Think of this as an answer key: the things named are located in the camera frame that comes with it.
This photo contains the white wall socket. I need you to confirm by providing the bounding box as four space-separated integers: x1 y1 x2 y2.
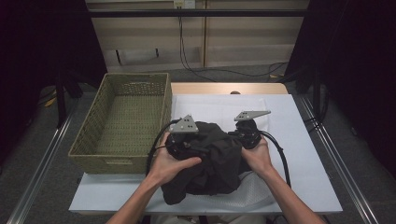
173 0 196 8

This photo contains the dark clothing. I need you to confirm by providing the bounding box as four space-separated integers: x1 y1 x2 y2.
161 120 251 205

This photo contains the person's right hand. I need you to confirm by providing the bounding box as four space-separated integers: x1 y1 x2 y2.
241 136 276 180

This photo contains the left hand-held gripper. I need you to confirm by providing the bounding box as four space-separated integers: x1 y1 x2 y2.
165 114 200 161

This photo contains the hand-held gripper black cable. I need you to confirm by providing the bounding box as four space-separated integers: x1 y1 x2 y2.
260 130 292 189
145 119 182 175

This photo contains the dark curtain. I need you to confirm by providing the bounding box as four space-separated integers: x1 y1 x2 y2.
0 0 106 166
286 0 396 178

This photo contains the black metal stand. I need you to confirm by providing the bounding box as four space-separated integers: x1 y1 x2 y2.
312 66 323 119
55 73 68 129

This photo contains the aluminium floor rail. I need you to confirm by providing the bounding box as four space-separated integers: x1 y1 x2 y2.
6 102 78 224
298 96 379 224

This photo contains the left hand-held gripper black cable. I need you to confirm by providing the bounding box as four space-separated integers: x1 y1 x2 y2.
145 119 182 175

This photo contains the white table cover sheet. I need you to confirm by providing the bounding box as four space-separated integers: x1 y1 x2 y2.
68 93 344 216

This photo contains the person's left hand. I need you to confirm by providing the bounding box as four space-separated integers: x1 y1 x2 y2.
146 132 203 188

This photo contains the black horizontal bar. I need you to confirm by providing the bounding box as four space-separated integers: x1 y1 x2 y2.
88 8 307 18

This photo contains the black wall cable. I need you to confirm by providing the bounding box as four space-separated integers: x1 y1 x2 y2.
177 6 289 82

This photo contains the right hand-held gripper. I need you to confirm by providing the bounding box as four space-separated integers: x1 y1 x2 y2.
228 110 272 149

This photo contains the right hand-held gripper black cable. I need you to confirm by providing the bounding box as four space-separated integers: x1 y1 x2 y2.
260 130 292 189

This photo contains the green woven basket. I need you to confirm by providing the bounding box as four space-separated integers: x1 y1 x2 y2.
68 72 173 175

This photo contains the white mesh laundry bag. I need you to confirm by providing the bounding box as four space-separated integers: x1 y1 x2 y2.
172 97 276 210

